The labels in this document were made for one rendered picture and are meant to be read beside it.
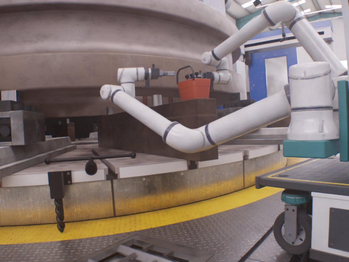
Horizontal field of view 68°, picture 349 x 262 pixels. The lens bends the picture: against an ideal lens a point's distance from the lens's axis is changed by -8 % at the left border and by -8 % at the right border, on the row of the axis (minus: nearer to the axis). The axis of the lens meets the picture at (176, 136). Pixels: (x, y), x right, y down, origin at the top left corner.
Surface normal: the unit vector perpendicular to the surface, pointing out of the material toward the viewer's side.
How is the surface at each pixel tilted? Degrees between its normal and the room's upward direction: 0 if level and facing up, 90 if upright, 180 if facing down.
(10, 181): 90
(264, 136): 90
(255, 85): 90
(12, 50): 67
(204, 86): 98
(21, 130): 90
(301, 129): 71
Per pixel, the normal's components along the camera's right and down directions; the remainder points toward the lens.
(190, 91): -0.84, 0.18
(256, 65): -0.59, 0.07
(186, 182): 0.51, 0.01
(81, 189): 0.31, 0.03
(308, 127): -0.54, -0.31
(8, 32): 0.09, 0.04
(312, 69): -0.32, 0.03
